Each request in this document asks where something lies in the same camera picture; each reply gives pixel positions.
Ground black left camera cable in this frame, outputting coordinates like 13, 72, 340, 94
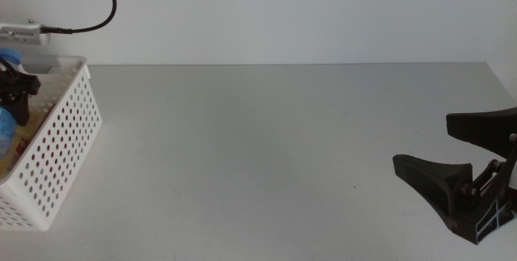
40, 0, 118, 35

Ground clear water bottle blue cap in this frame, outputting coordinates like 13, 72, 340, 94
0, 47, 23, 159

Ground white perforated plastic basket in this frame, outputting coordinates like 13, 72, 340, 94
0, 54, 103, 232

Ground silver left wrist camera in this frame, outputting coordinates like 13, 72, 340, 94
0, 19, 53, 46

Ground yellow tea bottle green label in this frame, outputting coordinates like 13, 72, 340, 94
0, 109, 52, 179

